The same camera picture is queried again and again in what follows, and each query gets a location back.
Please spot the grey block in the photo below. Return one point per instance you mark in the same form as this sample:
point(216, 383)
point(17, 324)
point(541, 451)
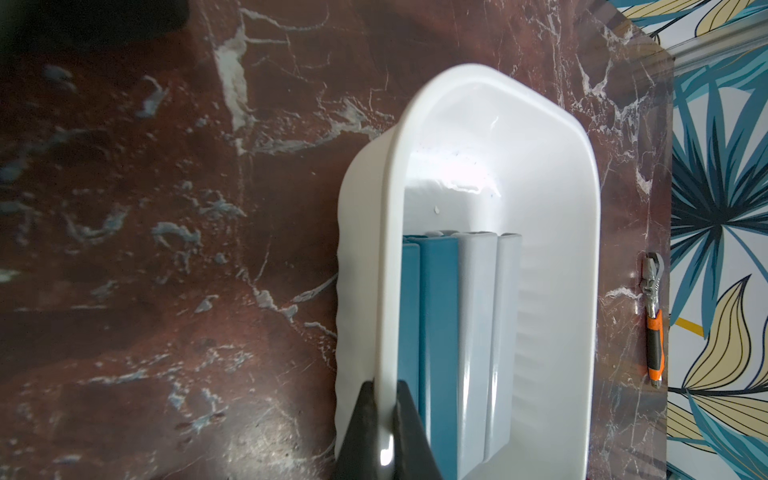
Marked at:
point(503, 347)

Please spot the white rectangular tray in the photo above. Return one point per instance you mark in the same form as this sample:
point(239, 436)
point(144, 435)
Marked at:
point(476, 155)

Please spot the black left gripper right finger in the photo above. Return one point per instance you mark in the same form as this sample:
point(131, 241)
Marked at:
point(413, 457)

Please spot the orange handled adjustable wrench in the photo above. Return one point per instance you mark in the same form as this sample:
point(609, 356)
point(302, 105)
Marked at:
point(652, 272)

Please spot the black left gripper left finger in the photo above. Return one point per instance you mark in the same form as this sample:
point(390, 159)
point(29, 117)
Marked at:
point(358, 456)

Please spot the right aluminium frame post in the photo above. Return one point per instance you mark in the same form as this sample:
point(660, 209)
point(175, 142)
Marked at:
point(735, 39)

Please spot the teal block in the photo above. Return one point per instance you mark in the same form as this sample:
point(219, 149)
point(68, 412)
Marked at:
point(409, 369)
point(439, 348)

